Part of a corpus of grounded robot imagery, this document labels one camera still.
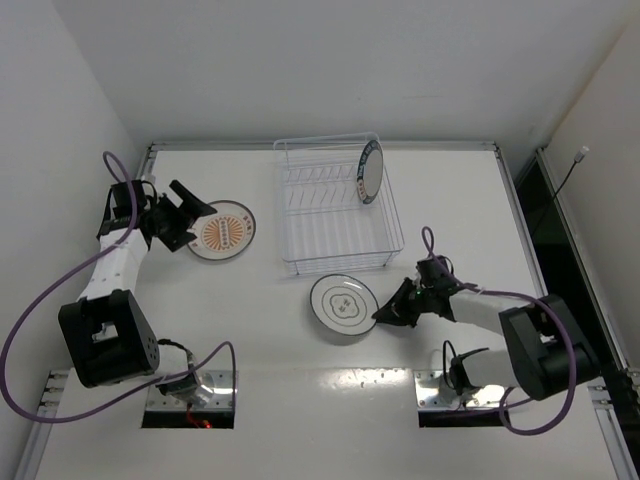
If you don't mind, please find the orange sunburst plate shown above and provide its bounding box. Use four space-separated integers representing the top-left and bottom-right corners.
187 200 257 262

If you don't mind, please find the white plate flower outline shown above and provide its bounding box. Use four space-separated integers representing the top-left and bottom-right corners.
309 273 379 340

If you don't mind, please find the dark green rimmed plate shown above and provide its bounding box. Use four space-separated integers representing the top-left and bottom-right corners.
356 140 384 205

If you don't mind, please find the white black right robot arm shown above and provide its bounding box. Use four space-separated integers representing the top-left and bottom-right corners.
372 255 601 401

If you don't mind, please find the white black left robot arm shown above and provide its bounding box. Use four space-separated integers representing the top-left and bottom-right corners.
58 180 216 395

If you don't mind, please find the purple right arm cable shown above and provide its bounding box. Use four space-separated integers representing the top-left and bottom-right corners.
420 225 579 437

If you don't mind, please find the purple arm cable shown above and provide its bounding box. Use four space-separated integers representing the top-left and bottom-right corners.
420 225 579 437
0 150 237 425

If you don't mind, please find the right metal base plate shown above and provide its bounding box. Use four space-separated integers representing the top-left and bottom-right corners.
413 370 505 413

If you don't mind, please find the metal base plate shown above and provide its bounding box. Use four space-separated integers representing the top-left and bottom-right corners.
413 370 505 413
145 370 237 413

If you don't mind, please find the white wire dish rack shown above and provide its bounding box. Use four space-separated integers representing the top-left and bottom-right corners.
273 132 405 276

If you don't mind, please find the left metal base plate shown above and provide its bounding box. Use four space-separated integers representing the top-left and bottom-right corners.
145 370 237 413

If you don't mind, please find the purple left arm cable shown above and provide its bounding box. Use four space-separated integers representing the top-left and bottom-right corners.
0 150 237 425

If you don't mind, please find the black cable white plug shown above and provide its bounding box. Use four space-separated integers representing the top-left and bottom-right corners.
553 146 590 199

